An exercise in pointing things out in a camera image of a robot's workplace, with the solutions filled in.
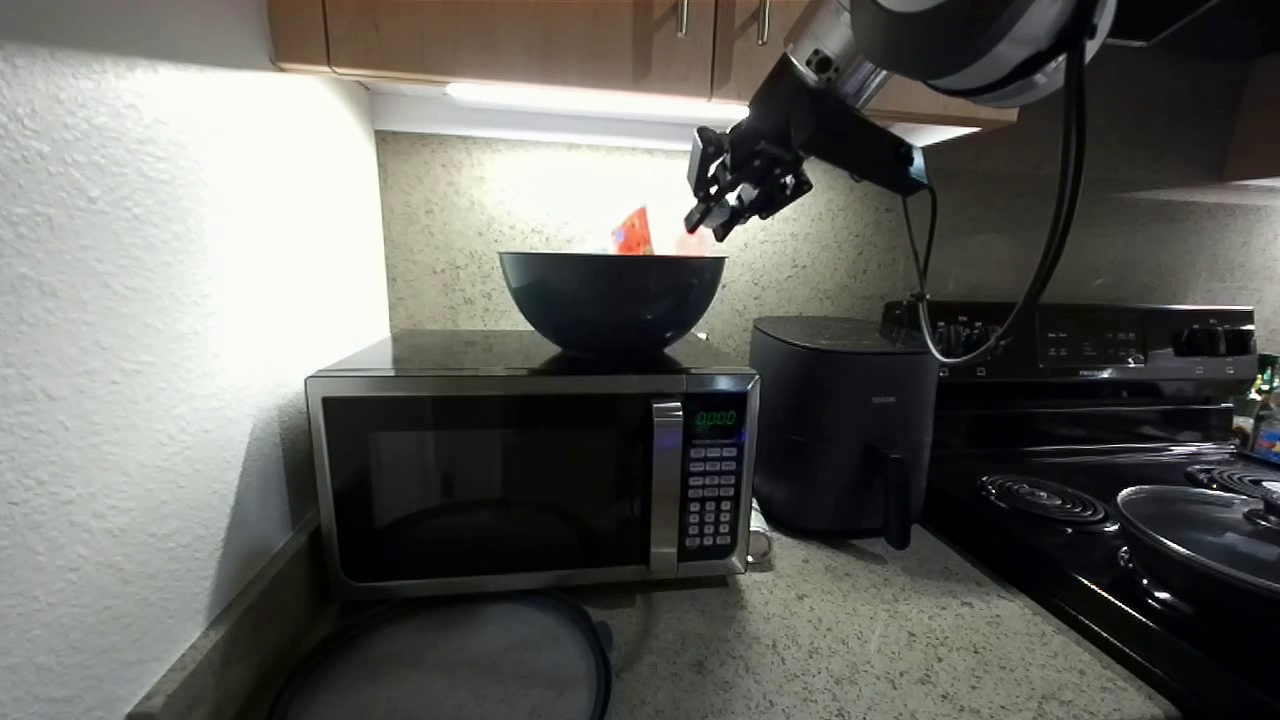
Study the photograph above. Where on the black air fryer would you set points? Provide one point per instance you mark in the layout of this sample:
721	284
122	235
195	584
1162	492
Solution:
846	424

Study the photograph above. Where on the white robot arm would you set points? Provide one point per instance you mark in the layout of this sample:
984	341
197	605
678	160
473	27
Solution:
996	53

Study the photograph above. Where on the wooden upper cabinet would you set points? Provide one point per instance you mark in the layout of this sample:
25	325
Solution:
714	48

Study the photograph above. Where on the under-cabinet light strip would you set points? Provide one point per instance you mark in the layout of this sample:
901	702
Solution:
558	100

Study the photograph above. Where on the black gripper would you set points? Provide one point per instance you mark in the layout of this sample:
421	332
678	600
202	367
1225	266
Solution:
758	166

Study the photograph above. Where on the stainless steel microwave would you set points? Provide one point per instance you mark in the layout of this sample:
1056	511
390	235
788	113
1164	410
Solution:
493	463

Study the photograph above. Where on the clear bottle with orange label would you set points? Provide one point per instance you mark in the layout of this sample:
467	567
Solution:
634	239

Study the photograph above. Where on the glass pan lid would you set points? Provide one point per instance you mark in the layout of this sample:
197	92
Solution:
1228	537

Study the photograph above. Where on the black electric stove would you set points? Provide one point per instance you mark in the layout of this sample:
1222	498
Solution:
1040	430

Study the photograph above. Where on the dark blue bowl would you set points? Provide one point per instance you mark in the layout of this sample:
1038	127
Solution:
610	304

